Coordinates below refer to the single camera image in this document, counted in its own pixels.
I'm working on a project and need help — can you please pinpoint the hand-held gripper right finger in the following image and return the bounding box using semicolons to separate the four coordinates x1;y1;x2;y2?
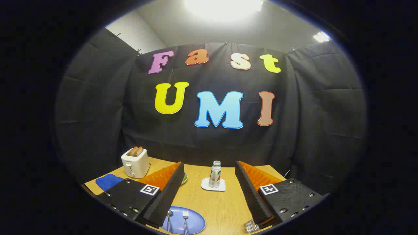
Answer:
235;161;327;229

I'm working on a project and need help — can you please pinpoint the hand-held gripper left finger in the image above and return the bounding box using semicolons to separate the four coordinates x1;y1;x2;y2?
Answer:
97;162;185;229

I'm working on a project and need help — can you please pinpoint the white square coaster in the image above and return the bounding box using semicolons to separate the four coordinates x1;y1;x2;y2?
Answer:
201;177;226;192

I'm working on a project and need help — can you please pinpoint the blue round plate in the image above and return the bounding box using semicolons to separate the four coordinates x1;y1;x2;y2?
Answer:
162;206;206;235

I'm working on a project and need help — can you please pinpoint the white drink bottle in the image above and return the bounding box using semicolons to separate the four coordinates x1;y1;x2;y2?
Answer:
209;161;222;188

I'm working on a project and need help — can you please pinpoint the white toaster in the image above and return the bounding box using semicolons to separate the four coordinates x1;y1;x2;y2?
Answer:
121;148;151;179

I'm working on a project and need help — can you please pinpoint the blue towel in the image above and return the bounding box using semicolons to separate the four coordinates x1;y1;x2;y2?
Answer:
95;174;124;191

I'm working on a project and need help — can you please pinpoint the small ceiling light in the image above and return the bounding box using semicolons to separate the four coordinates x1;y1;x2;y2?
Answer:
313;31;331;43

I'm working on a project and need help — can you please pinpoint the large ceiling light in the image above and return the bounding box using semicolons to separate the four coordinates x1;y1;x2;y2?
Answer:
185;0;264;20

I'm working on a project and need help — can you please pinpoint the metal wire drying rack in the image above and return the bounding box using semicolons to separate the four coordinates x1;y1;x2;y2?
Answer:
245;219;260;233

